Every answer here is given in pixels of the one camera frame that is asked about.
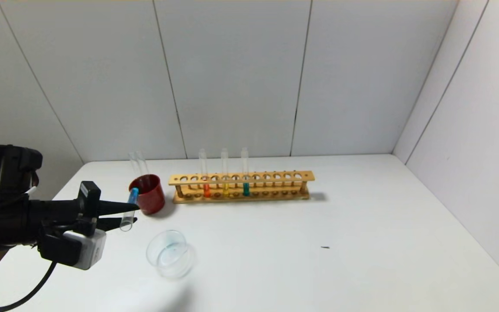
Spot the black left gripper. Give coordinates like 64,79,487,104
27,181,140,236

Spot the test tube with blue pigment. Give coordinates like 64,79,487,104
120,187,139,232

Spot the test tube with yellow pigment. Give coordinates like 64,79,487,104
220,148,230,198

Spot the red cylindrical cup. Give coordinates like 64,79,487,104
129,174,166,215

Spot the black and white wrist camera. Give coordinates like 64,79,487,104
37,228,106,270

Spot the test tube with red pigment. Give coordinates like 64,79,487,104
198,149,211,198

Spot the clear glass dish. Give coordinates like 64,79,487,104
146,230,196,279

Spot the wooden test tube rack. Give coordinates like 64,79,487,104
169,171,315,204

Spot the test tube with teal pigment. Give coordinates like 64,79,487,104
241,148,250,197

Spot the black cable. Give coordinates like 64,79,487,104
0,259,58,312

